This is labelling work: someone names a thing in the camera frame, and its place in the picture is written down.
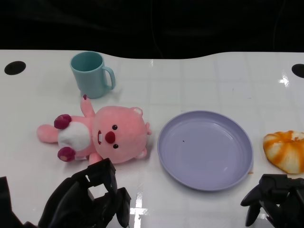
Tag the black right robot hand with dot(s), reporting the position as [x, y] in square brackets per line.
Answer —
[282, 190]

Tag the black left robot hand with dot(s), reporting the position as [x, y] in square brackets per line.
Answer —
[78, 197]

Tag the pink plush beaver doll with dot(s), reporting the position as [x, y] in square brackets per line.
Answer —
[123, 133]

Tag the purple plastic plate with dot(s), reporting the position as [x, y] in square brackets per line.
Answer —
[204, 152]

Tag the orange white bread toy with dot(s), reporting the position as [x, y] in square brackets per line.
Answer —
[285, 152]

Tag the teal plastic mug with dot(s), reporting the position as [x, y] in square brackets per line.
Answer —
[89, 80]

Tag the black backdrop cloth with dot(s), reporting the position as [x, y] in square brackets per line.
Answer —
[95, 23]

